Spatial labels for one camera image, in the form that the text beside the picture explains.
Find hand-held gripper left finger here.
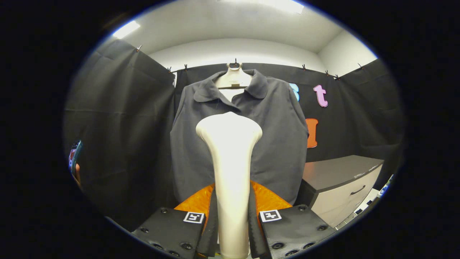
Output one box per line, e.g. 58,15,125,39
131,183,220,259

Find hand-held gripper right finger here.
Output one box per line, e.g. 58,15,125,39
249,180,337,259

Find white garment steamer head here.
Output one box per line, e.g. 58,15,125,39
195,112,263,259

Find dark grey button shirt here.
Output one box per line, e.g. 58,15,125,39
170,69,309,206

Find blue smartphone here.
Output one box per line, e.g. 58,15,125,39
68,140,84,177

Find cream clothes hanger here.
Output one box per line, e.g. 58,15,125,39
215,59,254,103

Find grey top beige cabinet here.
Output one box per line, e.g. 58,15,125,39
295,155,385,229

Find black backdrop cloth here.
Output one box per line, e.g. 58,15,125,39
64,38,405,231

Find white side table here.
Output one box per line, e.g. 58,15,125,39
378,174,394,197

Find narrow ceiling light panel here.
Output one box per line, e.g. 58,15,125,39
112,21,141,40

